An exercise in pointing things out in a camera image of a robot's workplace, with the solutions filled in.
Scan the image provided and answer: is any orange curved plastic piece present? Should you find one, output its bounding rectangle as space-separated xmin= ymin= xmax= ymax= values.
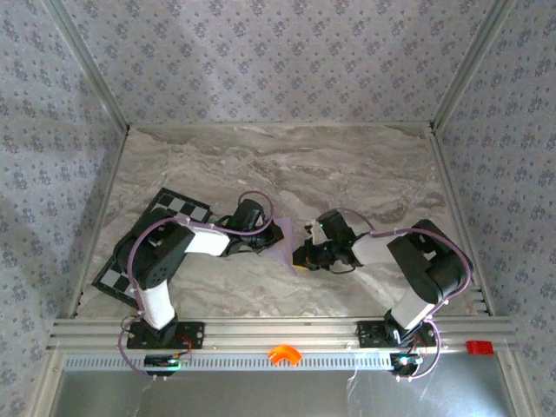
xmin=268 ymin=345 xmax=301 ymax=366

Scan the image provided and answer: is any grey metal panel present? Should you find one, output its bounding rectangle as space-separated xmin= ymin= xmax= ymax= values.
xmin=51 ymin=368 xmax=518 ymax=417

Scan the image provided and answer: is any small lit circuit board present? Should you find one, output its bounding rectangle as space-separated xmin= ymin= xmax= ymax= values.
xmin=389 ymin=351 xmax=425 ymax=377
xmin=143 ymin=354 xmax=192 ymax=371

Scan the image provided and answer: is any black and grey checkerboard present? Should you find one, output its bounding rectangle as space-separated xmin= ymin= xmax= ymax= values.
xmin=90 ymin=187 xmax=214 ymax=308

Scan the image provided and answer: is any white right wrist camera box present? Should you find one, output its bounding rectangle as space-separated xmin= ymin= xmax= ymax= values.
xmin=304 ymin=220 xmax=323 ymax=245

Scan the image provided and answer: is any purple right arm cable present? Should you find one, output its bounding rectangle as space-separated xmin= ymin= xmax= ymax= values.
xmin=334 ymin=207 xmax=474 ymax=381

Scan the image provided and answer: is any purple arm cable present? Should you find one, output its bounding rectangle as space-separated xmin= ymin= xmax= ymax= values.
xmin=117 ymin=189 xmax=275 ymax=381
xmin=334 ymin=207 xmax=474 ymax=381

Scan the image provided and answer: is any long aluminium base rail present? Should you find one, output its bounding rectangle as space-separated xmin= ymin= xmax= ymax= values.
xmin=47 ymin=316 xmax=518 ymax=352

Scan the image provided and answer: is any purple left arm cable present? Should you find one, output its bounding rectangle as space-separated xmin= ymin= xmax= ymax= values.
xmin=117 ymin=189 xmax=275 ymax=381

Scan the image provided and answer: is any short aluminium table rail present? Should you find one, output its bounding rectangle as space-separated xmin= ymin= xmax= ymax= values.
xmin=128 ymin=121 xmax=435 ymax=129

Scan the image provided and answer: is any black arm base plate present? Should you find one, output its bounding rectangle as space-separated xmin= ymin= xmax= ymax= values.
xmin=356 ymin=320 xmax=437 ymax=348
xmin=126 ymin=321 xmax=205 ymax=350

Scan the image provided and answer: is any slotted grey cable duct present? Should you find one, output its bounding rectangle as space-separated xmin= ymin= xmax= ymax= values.
xmin=63 ymin=352 xmax=500 ymax=373

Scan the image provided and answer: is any aluminium table side rail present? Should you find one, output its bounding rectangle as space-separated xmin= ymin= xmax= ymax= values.
xmin=427 ymin=128 xmax=497 ymax=317
xmin=64 ymin=128 xmax=131 ymax=319

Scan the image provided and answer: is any aluminium frame post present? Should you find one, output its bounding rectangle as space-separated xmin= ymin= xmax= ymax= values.
xmin=43 ymin=0 xmax=132 ymax=132
xmin=428 ymin=0 xmax=519 ymax=132

